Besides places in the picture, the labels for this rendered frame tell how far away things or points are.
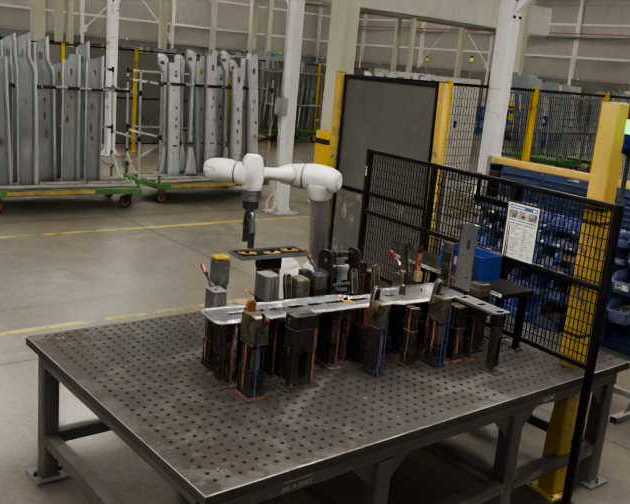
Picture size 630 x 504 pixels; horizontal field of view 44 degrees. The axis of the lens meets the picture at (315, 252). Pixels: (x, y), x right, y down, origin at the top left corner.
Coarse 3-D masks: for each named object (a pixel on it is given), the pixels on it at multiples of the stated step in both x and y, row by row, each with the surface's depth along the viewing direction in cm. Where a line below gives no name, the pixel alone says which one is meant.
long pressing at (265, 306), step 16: (384, 288) 391; (416, 288) 397; (432, 288) 400; (448, 288) 403; (240, 304) 345; (256, 304) 348; (272, 304) 351; (288, 304) 353; (304, 304) 355; (336, 304) 359; (352, 304) 361; (368, 304) 364; (400, 304) 371; (224, 320) 324; (240, 320) 327
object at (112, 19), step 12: (108, 0) 1433; (120, 0) 1421; (108, 12) 1437; (108, 24) 1441; (108, 36) 1445; (108, 48) 1449; (108, 60) 1453; (108, 72) 1457; (108, 84) 1461; (108, 96) 1466; (108, 108) 1471; (108, 120) 1476; (108, 132) 1482; (108, 144) 1488
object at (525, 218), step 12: (516, 204) 409; (528, 204) 402; (516, 216) 409; (528, 216) 403; (540, 216) 396; (504, 228) 417; (516, 228) 410; (528, 228) 403; (504, 240) 417; (516, 240) 410; (528, 240) 404; (516, 252) 411; (528, 252) 404; (528, 264) 405
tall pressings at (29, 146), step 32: (0, 64) 916; (32, 64) 931; (64, 64) 980; (96, 64) 1005; (0, 96) 923; (32, 96) 942; (64, 96) 989; (96, 96) 1014; (0, 128) 930; (32, 128) 949; (64, 128) 996; (96, 128) 1022; (0, 160) 935; (32, 160) 956; (64, 160) 1004; (96, 160) 1029
